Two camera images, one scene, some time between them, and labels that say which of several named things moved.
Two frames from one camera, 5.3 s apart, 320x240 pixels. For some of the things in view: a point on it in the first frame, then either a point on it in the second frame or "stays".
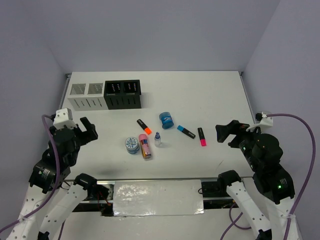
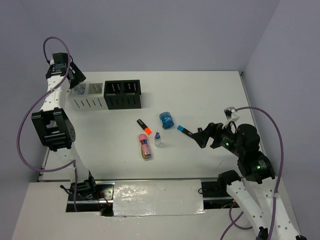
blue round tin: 131,145 → 80,89
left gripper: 90,134 → 78,76
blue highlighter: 183,129 stays
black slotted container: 122,94 stays
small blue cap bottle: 157,140 stays
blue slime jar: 166,119 stays
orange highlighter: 146,129 stays
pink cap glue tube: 145,146 stays
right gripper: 234,126 → 212,129
